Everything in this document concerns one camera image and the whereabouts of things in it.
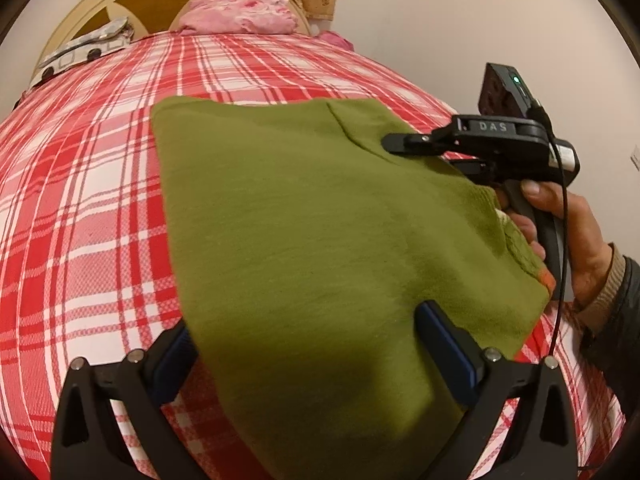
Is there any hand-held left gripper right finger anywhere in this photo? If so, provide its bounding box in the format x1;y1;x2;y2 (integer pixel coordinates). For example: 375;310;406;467
414;300;583;480

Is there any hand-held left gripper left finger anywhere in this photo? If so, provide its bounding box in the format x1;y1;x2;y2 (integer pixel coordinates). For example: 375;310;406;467
50;320;211;480

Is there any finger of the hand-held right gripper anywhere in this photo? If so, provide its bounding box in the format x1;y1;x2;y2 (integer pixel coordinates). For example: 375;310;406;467
382;132;451;158
445;158;496;185

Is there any green knit sweater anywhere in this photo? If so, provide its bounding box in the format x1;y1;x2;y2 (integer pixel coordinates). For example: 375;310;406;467
150;96;557;480

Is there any person's right forearm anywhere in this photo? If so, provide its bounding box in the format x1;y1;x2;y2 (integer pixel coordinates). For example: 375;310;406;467
574;241;640;423

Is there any person's right hand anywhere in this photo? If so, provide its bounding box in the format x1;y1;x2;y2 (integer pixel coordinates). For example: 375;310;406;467
495;180;615;307

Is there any small pink cloth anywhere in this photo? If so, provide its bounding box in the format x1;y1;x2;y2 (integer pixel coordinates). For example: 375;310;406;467
319;30;357;52

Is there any red white plaid bed sheet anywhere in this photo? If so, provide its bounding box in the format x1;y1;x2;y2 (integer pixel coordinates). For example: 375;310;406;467
0;30;626;480

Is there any pink floral pillow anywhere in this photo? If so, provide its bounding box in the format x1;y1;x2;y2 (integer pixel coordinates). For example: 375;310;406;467
177;0;301;37

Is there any white patterned pillow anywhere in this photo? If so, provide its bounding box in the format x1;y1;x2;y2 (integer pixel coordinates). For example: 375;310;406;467
37;16;134;82

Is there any black cable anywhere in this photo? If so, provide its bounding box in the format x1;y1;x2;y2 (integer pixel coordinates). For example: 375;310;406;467
532;100;601;472

